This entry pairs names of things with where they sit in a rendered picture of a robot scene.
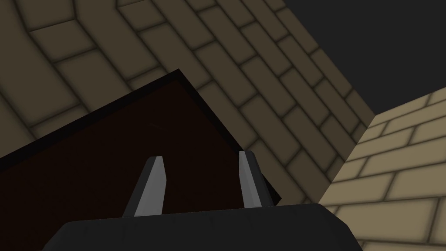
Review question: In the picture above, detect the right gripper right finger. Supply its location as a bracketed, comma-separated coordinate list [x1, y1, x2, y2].
[238, 149, 274, 209]

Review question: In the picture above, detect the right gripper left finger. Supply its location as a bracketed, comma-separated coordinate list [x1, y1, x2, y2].
[122, 156, 167, 218]

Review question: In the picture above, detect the dark brown cupboard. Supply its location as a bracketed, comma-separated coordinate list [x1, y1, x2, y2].
[0, 68, 282, 251]

